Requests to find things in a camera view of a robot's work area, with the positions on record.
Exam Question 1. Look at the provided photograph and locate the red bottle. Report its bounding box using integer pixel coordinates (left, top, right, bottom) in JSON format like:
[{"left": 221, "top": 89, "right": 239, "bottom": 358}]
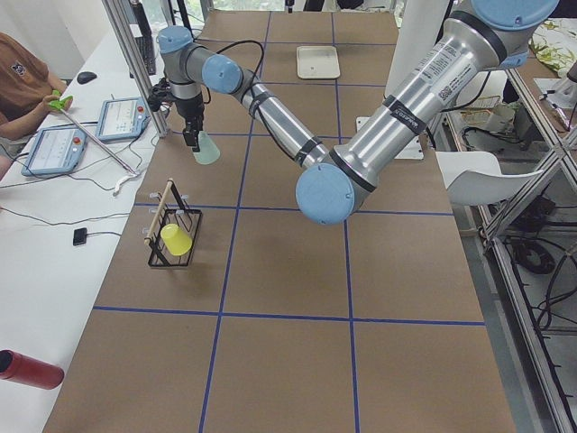
[{"left": 1, "top": 349, "right": 65, "bottom": 390}]

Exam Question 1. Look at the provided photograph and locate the aluminium frame post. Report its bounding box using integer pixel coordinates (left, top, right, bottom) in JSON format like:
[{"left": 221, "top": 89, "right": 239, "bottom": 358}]
[{"left": 102, "top": 0, "right": 169, "bottom": 138}]

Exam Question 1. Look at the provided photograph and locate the black wire cup rack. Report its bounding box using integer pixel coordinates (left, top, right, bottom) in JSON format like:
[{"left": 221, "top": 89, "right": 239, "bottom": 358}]
[{"left": 144, "top": 179, "right": 203, "bottom": 268}]

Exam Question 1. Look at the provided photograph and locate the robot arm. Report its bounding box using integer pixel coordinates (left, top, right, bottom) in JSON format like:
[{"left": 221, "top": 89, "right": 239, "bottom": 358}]
[{"left": 158, "top": 1, "right": 556, "bottom": 225}]

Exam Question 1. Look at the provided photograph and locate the white chair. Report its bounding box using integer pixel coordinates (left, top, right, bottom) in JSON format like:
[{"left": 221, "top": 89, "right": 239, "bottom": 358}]
[{"left": 435, "top": 151, "right": 544, "bottom": 206}]

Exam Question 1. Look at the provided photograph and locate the person in brown shirt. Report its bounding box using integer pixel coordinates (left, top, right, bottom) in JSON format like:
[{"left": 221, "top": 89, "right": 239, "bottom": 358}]
[{"left": 0, "top": 32, "right": 69, "bottom": 142}]

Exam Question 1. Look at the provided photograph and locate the teach pendant near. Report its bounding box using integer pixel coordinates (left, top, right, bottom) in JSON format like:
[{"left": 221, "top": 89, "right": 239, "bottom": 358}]
[{"left": 21, "top": 127, "right": 87, "bottom": 177}]

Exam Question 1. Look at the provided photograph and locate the teach pendant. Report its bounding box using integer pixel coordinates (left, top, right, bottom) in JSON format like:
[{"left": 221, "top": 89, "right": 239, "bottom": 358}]
[
  {"left": 21, "top": 127, "right": 87, "bottom": 177},
  {"left": 96, "top": 97, "right": 150, "bottom": 143}
]

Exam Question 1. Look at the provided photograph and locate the black keyboard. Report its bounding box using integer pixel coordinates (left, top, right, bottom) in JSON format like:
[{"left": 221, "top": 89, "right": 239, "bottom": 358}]
[{"left": 134, "top": 36, "right": 156, "bottom": 76}]

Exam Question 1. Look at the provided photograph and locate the yellow cup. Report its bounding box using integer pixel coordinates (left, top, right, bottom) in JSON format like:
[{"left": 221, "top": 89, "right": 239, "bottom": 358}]
[{"left": 160, "top": 223, "right": 193, "bottom": 256}]

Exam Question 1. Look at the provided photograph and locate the small black puck device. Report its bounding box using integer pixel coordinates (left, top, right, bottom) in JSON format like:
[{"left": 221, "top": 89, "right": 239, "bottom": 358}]
[{"left": 72, "top": 227, "right": 88, "bottom": 246}]

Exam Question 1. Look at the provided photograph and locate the green handled reacher stick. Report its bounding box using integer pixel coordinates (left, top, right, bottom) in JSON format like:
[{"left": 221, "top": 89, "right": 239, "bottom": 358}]
[{"left": 49, "top": 89, "right": 141, "bottom": 197}]

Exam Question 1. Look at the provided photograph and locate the light green cup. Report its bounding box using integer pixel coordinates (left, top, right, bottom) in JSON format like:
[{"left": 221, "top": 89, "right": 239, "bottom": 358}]
[{"left": 193, "top": 131, "right": 220, "bottom": 165}]

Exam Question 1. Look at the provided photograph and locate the cream rabbit tray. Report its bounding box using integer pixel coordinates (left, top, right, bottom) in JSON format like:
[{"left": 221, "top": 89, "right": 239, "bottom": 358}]
[{"left": 296, "top": 46, "right": 341, "bottom": 80}]

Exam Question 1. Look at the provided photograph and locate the teach pendant far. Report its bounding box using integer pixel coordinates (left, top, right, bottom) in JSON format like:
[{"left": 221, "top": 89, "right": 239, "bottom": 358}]
[{"left": 96, "top": 97, "right": 150, "bottom": 143}]

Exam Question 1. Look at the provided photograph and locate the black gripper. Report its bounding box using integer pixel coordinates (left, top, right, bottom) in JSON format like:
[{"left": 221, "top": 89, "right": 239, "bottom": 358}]
[{"left": 175, "top": 92, "right": 204, "bottom": 152}]

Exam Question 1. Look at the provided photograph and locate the black computer mouse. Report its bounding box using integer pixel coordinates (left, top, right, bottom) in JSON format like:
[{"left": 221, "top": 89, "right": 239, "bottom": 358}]
[{"left": 76, "top": 71, "right": 97, "bottom": 85}]

